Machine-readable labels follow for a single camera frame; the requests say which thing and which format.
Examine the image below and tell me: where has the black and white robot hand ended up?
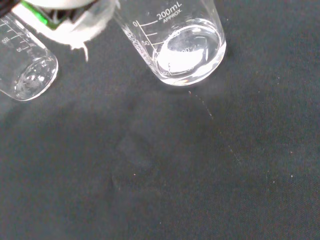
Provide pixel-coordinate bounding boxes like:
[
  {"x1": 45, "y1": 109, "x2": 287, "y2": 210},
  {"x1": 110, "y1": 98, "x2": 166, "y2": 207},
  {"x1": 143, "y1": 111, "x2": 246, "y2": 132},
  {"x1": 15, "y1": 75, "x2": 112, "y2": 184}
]
[{"x1": 0, "y1": 0, "x2": 119, "y2": 62}]

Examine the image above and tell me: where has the black bench cloth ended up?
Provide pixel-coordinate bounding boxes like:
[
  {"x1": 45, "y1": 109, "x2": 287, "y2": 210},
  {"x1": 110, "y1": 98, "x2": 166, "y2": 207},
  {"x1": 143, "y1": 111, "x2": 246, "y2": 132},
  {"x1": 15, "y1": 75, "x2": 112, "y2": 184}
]
[{"x1": 0, "y1": 0, "x2": 320, "y2": 240}]

